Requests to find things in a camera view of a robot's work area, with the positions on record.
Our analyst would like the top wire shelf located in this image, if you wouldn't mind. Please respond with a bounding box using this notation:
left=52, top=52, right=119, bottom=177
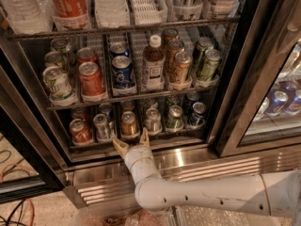
left=4, top=16, right=240, bottom=41

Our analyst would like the clear water bottle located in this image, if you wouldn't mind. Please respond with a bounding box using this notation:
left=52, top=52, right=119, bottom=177
left=1, top=0, right=53, bottom=35

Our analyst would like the green tall can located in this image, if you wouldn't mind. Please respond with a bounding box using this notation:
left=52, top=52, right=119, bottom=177
left=197, top=49, right=222, bottom=81
left=193, top=37, right=214, bottom=72

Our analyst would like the iced tea bottle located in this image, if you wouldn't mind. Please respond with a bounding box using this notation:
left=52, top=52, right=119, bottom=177
left=142, top=35, right=165, bottom=90

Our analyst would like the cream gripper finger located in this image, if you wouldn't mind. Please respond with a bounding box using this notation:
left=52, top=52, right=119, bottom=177
left=112, top=137, right=129, bottom=158
left=139, top=128, right=150, bottom=147

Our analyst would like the green tall can rear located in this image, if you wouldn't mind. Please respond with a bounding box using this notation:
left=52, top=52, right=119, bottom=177
left=193, top=37, right=214, bottom=72

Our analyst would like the white empty plastic tray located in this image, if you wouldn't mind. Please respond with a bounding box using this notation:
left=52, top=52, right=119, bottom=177
left=130, top=0, right=167, bottom=25

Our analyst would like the orange cable on floor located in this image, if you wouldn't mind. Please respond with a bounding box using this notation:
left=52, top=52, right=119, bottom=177
left=0, top=163, right=36, bottom=226

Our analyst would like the silver can bottom shelf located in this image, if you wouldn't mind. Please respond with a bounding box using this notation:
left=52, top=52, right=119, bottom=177
left=93, top=114, right=111, bottom=139

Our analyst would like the green white 7up can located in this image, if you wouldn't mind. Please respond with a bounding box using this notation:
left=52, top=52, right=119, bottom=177
left=42, top=66, right=76, bottom=106

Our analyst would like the silver white can bottom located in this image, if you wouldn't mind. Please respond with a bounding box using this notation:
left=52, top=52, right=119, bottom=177
left=144, top=108, right=162, bottom=134

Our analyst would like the red coca cola bottle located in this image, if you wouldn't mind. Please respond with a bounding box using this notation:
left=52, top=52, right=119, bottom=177
left=53, top=0, right=88, bottom=29

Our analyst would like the middle wire shelf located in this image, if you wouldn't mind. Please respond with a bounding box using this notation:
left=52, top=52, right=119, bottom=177
left=47, top=85, right=217, bottom=111

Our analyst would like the red can bottom shelf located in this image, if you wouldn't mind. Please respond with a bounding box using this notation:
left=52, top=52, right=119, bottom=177
left=69, top=119, right=92, bottom=143

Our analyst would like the wire shelf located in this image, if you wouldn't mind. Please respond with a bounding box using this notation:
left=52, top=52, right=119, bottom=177
left=4, top=16, right=240, bottom=41
left=47, top=85, right=217, bottom=111

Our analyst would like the green tall can front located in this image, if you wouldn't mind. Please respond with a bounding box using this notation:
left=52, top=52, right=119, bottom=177
left=197, top=49, right=222, bottom=81

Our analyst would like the gold brown can front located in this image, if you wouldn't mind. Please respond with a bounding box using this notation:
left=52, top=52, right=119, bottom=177
left=169, top=52, right=192, bottom=84

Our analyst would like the green can bottom shelf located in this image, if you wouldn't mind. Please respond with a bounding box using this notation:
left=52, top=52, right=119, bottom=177
left=166, top=105, right=183, bottom=130

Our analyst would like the orange soda can front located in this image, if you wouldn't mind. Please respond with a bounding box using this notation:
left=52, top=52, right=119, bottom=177
left=121, top=111, right=138, bottom=137

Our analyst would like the clear plastic bin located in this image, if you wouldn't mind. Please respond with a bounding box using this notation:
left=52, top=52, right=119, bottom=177
left=176, top=206, right=281, bottom=226
left=68, top=204, right=177, bottom=226

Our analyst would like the blue can bottom shelf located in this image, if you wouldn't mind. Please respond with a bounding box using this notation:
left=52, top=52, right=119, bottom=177
left=187, top=102, right=206, bottom=127

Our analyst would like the red soda can middle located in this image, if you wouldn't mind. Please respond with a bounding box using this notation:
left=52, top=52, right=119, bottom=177
left=79, top=62, right=105, bottom=96

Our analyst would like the fridge right glass door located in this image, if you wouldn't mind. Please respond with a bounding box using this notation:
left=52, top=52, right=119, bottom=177
left=216, top=0, right=301, bottom=156

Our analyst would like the blue can middle rear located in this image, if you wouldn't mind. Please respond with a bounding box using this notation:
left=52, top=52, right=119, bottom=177
left=110, top=42, right=129, bottom=57

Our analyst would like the blue pepsi can right fridge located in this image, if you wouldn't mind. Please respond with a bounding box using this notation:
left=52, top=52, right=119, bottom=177
left=266, top=90, right=288, bottom=117

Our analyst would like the blue pepsi can middle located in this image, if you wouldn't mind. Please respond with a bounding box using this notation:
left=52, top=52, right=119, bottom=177
left=112, top=56, right=135, bottom=89

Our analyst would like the red can middle rear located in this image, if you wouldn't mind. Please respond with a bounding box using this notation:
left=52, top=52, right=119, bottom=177
left=76, top=47, right=99, bottom=64

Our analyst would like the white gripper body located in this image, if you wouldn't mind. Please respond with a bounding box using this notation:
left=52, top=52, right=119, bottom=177
left=124, top=145, right=154, bottom=170

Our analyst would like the gold brown can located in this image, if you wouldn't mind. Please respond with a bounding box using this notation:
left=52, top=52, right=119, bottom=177
left=169, top=52, right=192, bottom=84
left=165, top=40, right=185, bottom=73

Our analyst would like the right clear plastic bin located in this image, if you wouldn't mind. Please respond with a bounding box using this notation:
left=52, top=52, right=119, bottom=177
left=176, top=206, right=281, bottom=226

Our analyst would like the left clear plastic bin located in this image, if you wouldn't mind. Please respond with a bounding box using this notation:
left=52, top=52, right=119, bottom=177
left=68, top=204, right=177, bottom=226

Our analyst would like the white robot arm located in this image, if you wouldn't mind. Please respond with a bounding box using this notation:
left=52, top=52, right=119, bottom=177
left=112, top=130, right=301, bottom=226

